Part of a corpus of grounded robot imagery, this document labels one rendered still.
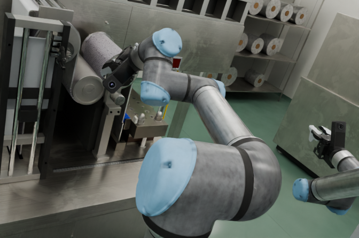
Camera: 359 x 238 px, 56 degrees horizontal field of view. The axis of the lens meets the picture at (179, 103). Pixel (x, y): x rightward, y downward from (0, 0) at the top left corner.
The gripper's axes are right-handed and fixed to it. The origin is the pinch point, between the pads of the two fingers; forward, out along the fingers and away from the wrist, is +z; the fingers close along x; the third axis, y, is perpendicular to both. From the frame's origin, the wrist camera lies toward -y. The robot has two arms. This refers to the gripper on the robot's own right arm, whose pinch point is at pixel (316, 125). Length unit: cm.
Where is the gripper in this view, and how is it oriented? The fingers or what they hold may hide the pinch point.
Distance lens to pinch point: 151.9
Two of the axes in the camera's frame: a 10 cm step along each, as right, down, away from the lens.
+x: 9.8, 0.9, 1.6
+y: -1.5, 9.0, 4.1
